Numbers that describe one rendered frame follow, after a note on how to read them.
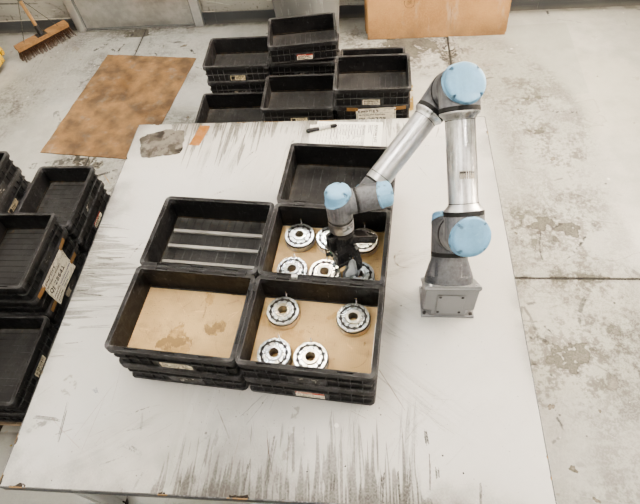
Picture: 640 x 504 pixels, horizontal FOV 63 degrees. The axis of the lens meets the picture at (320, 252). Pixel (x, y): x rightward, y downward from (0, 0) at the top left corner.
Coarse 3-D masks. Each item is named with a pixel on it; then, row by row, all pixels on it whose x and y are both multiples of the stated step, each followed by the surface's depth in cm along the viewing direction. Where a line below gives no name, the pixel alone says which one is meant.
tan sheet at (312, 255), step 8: (376, 232) 182; (280, 240) 183; (280, 248) 181; (288, 248) 181; (312, 248) 180; (280, 256) 179; (288, 256) 179; (296, 256) 178; (304, 256) 178; (312, 256) 178; (320, 256) 178; (328, 256) 177; (368, 256) 176; (376, 256) 176; (312, 264) 176; (376, 264) 174; (376, 272) 172
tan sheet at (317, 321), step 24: (264, 312) 167; (312, 312) 165; (336, 312) 164; (264, 336) 162; (288, 336) 161; (312, 336) 160; (336, 336) 160; (360, 336) 159; (312, 360) 156; (336, 360) 155; (360, 360) 154
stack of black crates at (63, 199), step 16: (48, 176) 272; (64, 176) 271; (80, 176) 270; (96, 176) 269; (32, 192) 260; (48, 192) 271; (64, 192) 270; (80, 192) 254; (96, 192) 268; (32, 208) 260; (48, 208) 264; (64, 208) 263; (80, 208) 254; (96, 208) 269; (64, 224) 257; (80, 224) 254; (96, 224) 268; (80, 240) 252
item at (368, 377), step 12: (264, 276) 163; (276, 276) 162; (372, 288) 157; (252, 300) 159; (240, 348) 149; (240, 360) 147; (372, 360) 143; (288, 372) 146; (300, 372) 144; (312, 372) 143; (324, 372) 142; (336, 372) 142; (348, 372) 142; (360, 372) 142; (372, 372) 141
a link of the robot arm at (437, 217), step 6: (432, 216) 165; (438, 216) 161; (432, 222) 165; (438, 222) 161; (432, 228) 165; (438, 228) 159; (432, 234) 165; (438, 234) 159; (432, 240) 165; (438, 240) 160; (432, 246) 165; (438, 246) 163; (438, 252) 163; (444, 252) 162; (450, 252) 161
